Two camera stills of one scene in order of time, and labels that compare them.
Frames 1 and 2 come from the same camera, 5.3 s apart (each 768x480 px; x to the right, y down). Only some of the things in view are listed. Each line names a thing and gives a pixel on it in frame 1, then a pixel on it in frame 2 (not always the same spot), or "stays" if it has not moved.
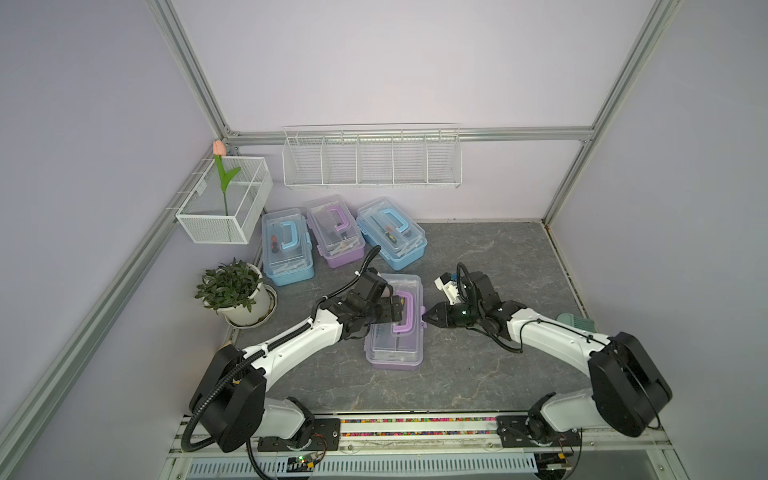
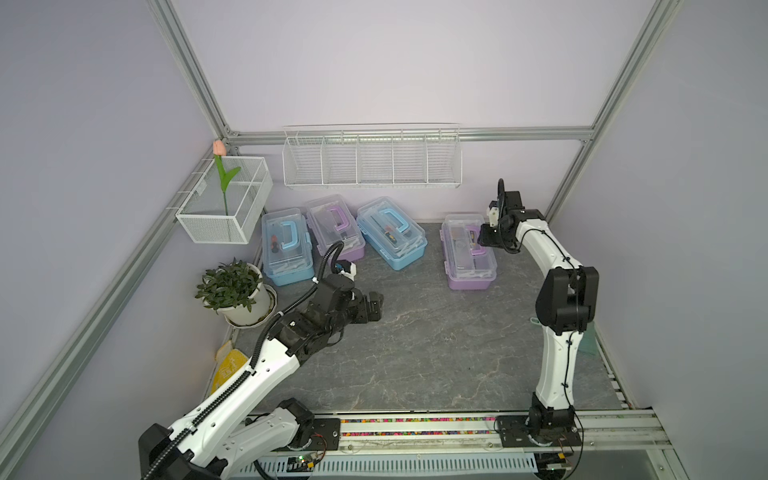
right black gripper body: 462,315 to 493,237
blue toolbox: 287,249 stays
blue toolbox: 383,223 stays
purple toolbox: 398,345 to 467,264
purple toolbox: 337,230 stays
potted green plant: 235,291 stays
